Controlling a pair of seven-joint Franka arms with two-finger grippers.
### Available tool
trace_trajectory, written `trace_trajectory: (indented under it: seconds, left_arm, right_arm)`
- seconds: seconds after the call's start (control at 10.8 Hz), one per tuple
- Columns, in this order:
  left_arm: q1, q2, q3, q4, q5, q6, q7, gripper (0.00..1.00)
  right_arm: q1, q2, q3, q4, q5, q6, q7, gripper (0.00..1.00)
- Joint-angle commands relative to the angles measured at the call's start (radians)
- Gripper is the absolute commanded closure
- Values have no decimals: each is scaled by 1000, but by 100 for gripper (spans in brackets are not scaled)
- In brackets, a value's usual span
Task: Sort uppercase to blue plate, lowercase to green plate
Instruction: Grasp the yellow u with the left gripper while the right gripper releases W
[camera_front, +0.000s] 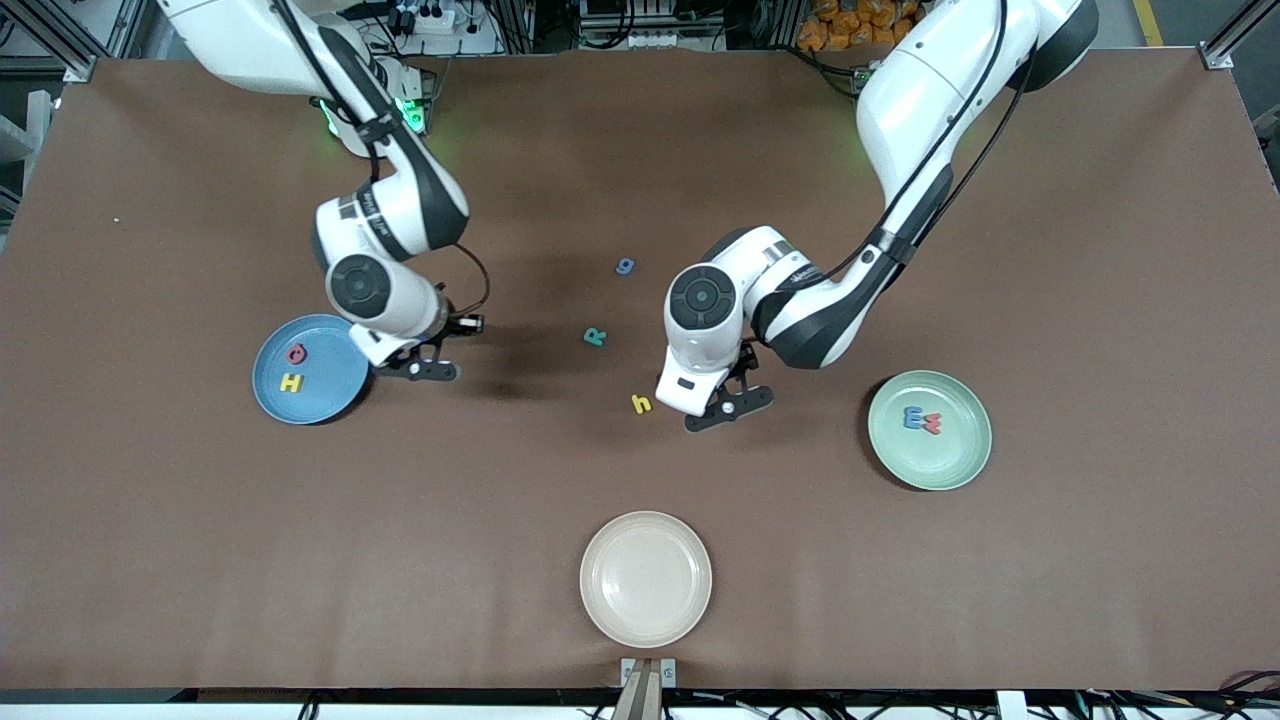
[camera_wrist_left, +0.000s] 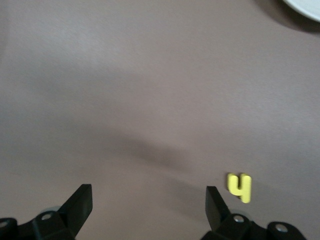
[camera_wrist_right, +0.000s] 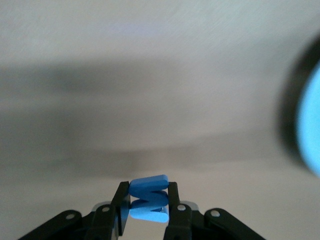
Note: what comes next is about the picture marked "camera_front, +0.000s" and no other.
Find blue plate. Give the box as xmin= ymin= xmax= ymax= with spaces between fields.
xmin=252 ymin=314 xmax=371 ymax=426

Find beige plate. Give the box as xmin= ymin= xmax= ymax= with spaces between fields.
xmin=579 ymin=511 xmax=713 ymax=649

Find green plate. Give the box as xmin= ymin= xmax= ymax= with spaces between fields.
xmin=867 ymin=370 xmax=993 ymax=492

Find brown table mat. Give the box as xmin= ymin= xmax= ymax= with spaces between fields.
xmin=0 ymin=48 xmax=1280 ymax=693

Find white power strip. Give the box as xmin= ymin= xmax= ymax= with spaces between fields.
xmin=385 ymin=3 xmax=459 ymax=37

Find electronics rack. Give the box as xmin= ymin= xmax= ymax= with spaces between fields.
xmin=578 ymin=0 xmax=726 ymax=51

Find orange snack bags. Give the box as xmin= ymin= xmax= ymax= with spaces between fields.
xmin=797 ymin=0 xmax=906 ymax=53

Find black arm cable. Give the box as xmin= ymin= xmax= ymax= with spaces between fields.
xmin=830 ymin=0 xmax=1036 ymax=281
xmin=270 ymin=0 xmax=491 ymax=319

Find metal camera stand bracket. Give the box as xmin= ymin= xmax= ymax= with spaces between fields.
xmin=612 ymin=657 xmax=678 ymax=720

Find aluminium frame profile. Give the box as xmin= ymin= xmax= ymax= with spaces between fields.
xmin=1200 ymin=0 xmax=1280 ymax=71
xmin=25 ymin=0 xmax=136 ymax=83

